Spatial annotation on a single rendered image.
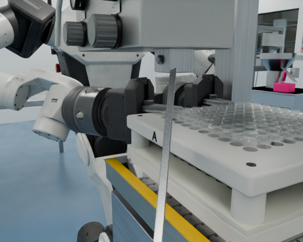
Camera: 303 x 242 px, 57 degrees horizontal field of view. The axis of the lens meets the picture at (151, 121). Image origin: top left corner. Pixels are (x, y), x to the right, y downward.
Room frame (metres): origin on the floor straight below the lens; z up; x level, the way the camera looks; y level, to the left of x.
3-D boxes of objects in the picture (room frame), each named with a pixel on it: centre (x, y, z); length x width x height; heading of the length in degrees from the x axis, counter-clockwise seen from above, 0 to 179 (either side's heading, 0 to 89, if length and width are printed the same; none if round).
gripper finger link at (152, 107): (0.43, -0.02, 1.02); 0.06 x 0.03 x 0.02; 60
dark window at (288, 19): (6.01, -2.41, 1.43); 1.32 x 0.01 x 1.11; 34
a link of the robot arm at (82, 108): (0.48, 0.06, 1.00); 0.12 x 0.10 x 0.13; 60
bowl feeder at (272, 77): (3.03, -1.39, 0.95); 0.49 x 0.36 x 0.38; 34
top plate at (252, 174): (0.36, -0.13, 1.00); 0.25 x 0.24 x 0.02; 117
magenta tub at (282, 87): (2.73, -1.29, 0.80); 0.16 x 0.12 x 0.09; 34
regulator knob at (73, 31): (0.40, 0.10, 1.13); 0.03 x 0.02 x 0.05; 28
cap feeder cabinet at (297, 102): (2.96, -1.37, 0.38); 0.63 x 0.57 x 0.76; 34
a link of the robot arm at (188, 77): (0.73, -0.07, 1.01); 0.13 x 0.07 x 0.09; 135
